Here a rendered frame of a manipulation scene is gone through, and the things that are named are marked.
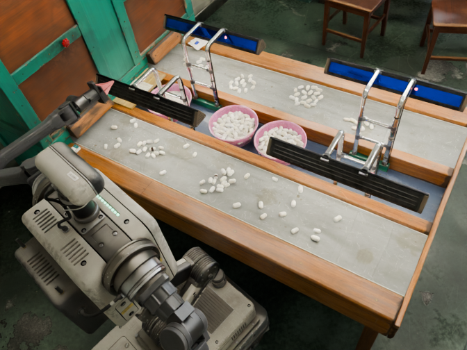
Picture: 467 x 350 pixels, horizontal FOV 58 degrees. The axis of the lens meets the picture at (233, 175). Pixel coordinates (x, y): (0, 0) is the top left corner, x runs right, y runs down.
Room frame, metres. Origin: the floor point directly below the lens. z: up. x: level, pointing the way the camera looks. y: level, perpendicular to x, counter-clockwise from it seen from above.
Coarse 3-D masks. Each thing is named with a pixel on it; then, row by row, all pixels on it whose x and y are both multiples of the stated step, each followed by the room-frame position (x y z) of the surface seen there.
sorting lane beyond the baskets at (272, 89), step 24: (192, 48) 2.37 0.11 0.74; (168, 72) 2.17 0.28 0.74; (192, 72) 2.12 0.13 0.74; (216, 72) 2.08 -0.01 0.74; (240, 72) 2.04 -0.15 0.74; (264, 72) 2.00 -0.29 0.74; (240, 96) 1.83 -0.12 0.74; (264, 96) 1.80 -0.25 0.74; (288, 96) 1.76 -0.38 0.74; (336, 96) 1.69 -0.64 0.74; (312, 120) 1.54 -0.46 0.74; (336, 120) 1.51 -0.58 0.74; (384, 120) 1.45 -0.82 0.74; (408, 120) 1.42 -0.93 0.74; (432, 120) 1.39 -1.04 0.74; (408, 144) 1.27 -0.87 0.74; (432, 144) 1.24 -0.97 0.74; (456, 144) 1.22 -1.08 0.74
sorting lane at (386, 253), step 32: (96, 128) 1.78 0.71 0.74; (128, 128) 1.73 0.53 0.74; (160, 128) 1.69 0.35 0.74; (128, 160) 1.49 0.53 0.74; (160, 160) 1.45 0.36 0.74; (192, 160) 1.42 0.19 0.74; (224, 160) 1.38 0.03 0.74; (192, 192) 1.21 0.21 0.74; (224, 192) 1.18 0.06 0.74; (256, 192) 1.15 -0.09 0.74; (288, 192) 1.12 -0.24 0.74; (320, 192) 1.08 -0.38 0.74; (256, 224) 0.98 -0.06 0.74; (288, 224) 0.95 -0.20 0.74; (320, 224) 0.92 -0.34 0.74; (352, 224) 0.89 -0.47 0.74; (384, 224) 0.86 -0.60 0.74; (320, 256) 0.77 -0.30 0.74; (352, 256) 0.74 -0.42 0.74; (384, 256) 0.72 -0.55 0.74; (416, 256) 0.70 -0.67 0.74
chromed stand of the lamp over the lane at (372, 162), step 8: (336, 136) 1.07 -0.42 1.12; (344, 136) 1.10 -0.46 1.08; (336, 144) 1.04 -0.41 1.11; (376, 144) 1.00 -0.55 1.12; (328, 152) 1.00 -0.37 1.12; (376, 152) 0.96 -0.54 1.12; (328, 160) 0.97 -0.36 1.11; (352, 160) 1.07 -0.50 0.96; (360, 160) 1.05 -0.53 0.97; (368, 160) 0.93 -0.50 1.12; (376, 160) 1.00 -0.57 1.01; (368, 168) 0.90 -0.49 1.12; (376, 168) 1.01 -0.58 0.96; (336, 184) 1.10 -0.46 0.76
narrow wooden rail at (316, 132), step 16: (192, 96) 1.95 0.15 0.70; (208, 96) 1.87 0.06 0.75; (224, 96) 1.83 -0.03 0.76; (256, 112) 1.67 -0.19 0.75; (272, 112) 1.63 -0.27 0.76; (304, 128) 1.49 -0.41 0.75; (320, 128) 1.45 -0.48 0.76; (352, 144) 1.32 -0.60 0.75; (368, 144) 1.29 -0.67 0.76; (400, 160) 1.17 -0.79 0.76; (416, 160) 1.15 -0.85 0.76; (416, 176) 1.11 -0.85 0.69; (432, 176) 1.07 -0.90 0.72; (448, 176) 1.03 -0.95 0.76
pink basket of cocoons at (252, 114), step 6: (222, 108) 1.73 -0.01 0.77; (228, 108) 1.73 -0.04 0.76; (234, 108) 1.73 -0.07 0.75; (240, 108) 1.72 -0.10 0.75; (246, 108) 1.70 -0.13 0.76; (222, 114) 1.71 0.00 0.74; (252, 114) 1.66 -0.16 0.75; (210, 120) 1.65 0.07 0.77; (216, 120) 1.68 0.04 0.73; (258, 120) 1.59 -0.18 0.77; (210, 126) 1.61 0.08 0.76; (252, 132) 1.51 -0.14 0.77; (246, 138) 1.49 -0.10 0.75; (234, 144) 1.49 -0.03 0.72; (240, 144) 1.50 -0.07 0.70
